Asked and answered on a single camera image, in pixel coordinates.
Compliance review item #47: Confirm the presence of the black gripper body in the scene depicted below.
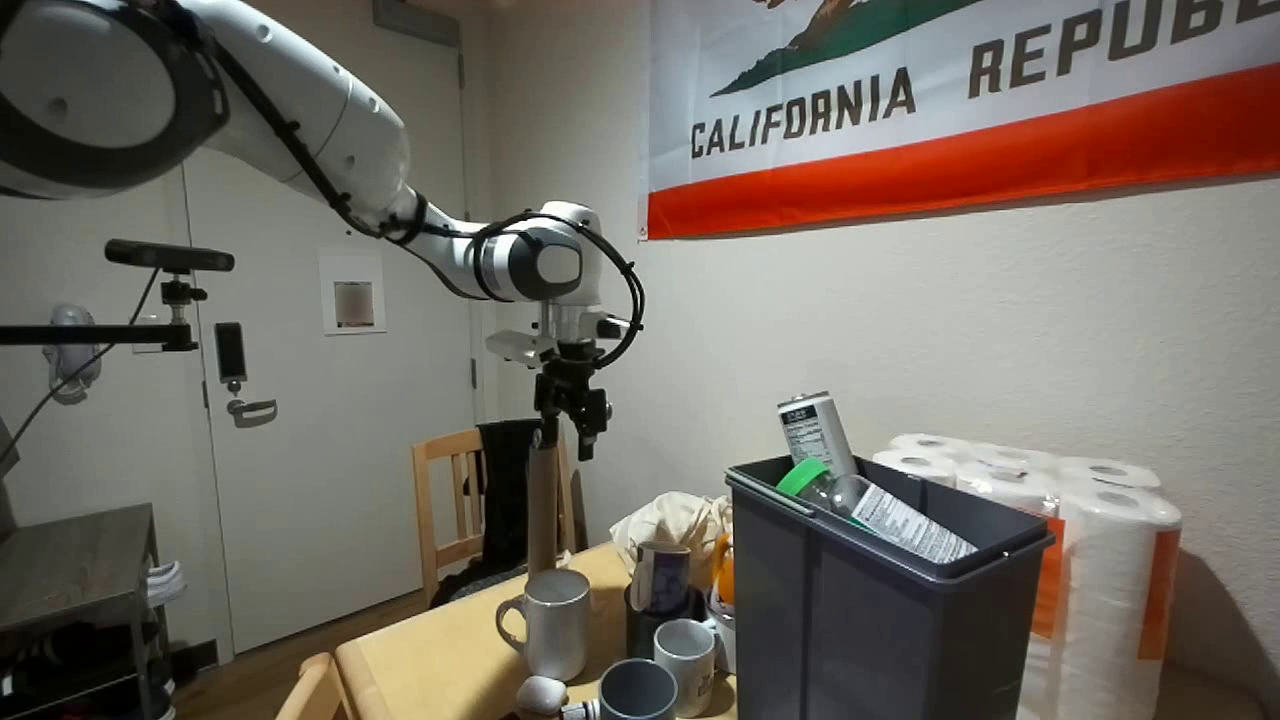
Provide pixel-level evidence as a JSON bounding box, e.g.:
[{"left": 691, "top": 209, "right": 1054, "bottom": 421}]
[{"left": 534, "top": 340, "right": 615, "bottom": 433}]

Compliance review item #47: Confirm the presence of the white box in bin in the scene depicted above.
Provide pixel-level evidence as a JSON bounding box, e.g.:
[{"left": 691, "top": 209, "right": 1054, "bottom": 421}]
[{"left": 777, "top": 454, "right": 984, "bottom": 567}]

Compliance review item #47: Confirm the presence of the grey plastic bin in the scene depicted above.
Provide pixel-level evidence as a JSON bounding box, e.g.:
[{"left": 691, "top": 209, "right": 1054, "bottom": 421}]
[{"left": 725, "top": 451, "right": 1055, "bottom": 720}]

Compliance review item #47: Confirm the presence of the black jacket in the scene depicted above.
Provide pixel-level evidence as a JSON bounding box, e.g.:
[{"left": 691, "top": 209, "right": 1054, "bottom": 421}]
[{"left": 474, "top": 417, "right": 562, "bottom": 576}]

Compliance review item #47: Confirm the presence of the beige cloth bag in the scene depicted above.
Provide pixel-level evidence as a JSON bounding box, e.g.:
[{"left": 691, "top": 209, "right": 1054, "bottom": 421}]
[{"left": 608, "top": 488, "right": 736, "bottom": 576}]

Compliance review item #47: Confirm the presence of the light wooden slatted chair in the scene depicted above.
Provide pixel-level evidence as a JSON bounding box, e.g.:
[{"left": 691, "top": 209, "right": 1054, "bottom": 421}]
[{"left": 407, "top": 421, "right": 580, "bottom": 605}]

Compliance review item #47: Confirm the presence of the large plain white mug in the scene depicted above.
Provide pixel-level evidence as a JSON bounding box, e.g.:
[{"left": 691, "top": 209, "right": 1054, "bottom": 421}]
[{"left": 493, "top": 567, "right": 597, "bottom": 685}]

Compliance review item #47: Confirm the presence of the orange cup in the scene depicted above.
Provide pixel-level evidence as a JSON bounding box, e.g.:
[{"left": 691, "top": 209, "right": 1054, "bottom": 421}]
[{"left": 711, "top": 537, "right": 739, "bottom": 611}]

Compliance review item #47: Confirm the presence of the white door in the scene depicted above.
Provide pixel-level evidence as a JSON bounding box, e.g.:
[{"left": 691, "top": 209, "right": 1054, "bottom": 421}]
[{"left": 175, "top": 142, "right": 481, "bottom": 654}]

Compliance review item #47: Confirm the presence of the small framed picture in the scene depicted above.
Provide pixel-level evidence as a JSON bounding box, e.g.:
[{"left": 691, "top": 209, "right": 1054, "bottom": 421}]
[{"left": 316, "top": 250, "right": 390, "bottom": 336}]

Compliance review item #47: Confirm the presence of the small grey cup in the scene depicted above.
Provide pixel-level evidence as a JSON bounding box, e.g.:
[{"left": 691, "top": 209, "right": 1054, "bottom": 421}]
[{"left": 654, "top": 614, "right": 719, "bottom": 714}]

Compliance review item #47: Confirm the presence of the white earbud case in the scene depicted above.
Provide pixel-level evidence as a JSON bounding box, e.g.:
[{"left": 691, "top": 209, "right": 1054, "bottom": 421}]
[{"left": 512, "top": 672, "right": 571, "bottom": 714}]

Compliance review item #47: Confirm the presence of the dark blue paper cup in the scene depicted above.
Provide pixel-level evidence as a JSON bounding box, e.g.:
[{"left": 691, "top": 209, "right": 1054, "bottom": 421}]
[{"left": 597, "top": 654, "right": 685, "bottom": 720}]

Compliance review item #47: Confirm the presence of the black door device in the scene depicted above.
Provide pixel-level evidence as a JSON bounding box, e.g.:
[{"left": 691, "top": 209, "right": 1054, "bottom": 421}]
[{"left": 211, "top": 318, "right": 254, "bottom": 391}]

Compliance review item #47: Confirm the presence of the brown wooden chair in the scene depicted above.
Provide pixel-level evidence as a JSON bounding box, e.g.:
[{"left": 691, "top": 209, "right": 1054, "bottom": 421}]
[{"left": 272, "top": 649, "right": 352, "bottom": 720}]

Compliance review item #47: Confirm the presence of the California Republic flag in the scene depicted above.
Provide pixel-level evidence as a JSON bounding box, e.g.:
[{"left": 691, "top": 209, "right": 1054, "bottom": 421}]
[{"left": 643, "top": 0, "right": 1280, "bottom": 245}]

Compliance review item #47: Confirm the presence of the orange toilet paper pack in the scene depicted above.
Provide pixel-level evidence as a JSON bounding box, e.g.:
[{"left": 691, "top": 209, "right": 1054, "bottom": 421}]
[{"left": 871, "top": 427, "right": 1190, "bottom": 720}]

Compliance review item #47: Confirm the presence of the silver door handle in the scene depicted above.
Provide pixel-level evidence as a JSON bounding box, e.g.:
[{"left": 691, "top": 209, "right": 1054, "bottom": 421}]
[{"left": 225, "top": 391, "right": 280, "bottom": 433}]

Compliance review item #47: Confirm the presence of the black camera on stand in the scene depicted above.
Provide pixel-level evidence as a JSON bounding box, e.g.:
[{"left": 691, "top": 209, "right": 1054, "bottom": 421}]
[{"left": 0, "top": 234, "right": 241, "bottom": 357}]

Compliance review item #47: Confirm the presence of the white wall dispenser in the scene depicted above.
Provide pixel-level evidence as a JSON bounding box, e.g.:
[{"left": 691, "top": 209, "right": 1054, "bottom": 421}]
[{"left": 43, "top": 300, "right": 103, "bottom": 404}]

